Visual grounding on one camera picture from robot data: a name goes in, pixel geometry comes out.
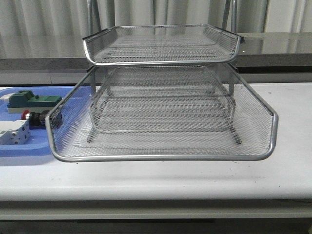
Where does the silver mesh tray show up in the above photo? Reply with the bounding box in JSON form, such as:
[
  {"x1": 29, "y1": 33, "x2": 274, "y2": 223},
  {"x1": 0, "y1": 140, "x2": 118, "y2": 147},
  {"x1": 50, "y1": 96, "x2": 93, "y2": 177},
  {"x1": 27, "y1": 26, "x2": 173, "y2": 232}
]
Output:
[
  {"x1": 90, "y1": 97, "x2": 233, "y2": 134},
  {"x1": 45, "y1": 63, "x2": 278, "y2": 162},
  {"x1": 83, "y1": 24, "x2": 242, "y2": 66}
]

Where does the red emergency stop button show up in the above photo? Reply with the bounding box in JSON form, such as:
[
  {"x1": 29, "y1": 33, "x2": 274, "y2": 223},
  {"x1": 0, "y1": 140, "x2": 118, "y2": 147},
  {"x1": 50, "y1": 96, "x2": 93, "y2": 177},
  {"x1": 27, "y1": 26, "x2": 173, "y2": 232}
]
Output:
[{"x1": 21, "y1": 110, "x2": 63, "y2": 128}]

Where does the blue plastic tray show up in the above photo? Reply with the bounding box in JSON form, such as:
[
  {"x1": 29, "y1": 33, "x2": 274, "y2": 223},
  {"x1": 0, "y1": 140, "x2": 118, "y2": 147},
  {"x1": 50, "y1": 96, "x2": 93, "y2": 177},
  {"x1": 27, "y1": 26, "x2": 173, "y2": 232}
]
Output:
[{"x1": 0, "y1": 86, "x2": 91, "y2": 157}]

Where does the white circuit breaker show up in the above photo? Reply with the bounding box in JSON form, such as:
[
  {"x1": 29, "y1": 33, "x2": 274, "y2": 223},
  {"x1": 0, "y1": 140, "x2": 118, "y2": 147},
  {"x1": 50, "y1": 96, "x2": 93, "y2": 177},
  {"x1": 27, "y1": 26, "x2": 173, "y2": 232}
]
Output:
[{"x1": 0, "y1": 120, "x2": 31, "y2": 145}]

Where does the silver metal rack frame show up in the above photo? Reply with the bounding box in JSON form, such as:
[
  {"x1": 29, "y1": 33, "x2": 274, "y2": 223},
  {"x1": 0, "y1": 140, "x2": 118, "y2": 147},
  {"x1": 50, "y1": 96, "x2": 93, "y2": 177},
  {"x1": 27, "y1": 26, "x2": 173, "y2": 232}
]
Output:
[{"x1": 87, "y1": 0, "x2": 243, "y2": 145}]

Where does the green and beige switch block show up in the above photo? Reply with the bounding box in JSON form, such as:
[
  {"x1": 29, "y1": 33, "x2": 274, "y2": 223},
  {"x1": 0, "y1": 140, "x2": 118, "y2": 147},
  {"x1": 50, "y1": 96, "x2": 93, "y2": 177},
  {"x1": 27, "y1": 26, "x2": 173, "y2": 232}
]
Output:
[{"x1": 0, "y1": 90, "x2": 62, "y2": 114}]

